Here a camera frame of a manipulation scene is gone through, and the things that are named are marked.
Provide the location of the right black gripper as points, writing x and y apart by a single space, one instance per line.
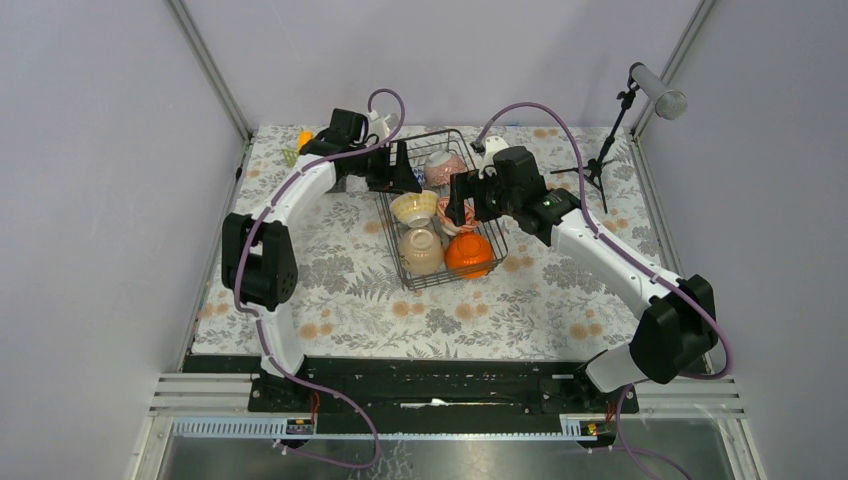
470 184

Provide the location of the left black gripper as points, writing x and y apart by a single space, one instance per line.
397 178

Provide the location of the yellow patterned bowl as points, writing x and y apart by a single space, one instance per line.
415 210

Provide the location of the pink speckled bowl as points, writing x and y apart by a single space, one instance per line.
440 166

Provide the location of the red white patterned bowl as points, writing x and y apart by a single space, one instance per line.
448 227

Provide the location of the blue white patterned bowl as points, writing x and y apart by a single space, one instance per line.
419 176

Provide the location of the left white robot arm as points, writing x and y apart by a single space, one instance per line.
258 262

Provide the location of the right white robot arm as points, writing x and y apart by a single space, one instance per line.
676 315

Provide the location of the orange bowl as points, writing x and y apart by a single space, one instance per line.
469 255

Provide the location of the beige ceramic bowl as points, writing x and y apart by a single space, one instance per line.
421 251

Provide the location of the floral tablecloth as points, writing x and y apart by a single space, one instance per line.
350 301

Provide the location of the orange block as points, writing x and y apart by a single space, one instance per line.
303 139

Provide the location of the black microphone tripod stand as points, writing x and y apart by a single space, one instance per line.
593 169

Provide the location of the grey microphone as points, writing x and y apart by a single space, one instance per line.
669 104

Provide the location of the black wire dish rack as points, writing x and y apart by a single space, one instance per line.
420 146

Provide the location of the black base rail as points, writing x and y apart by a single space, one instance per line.
418 396

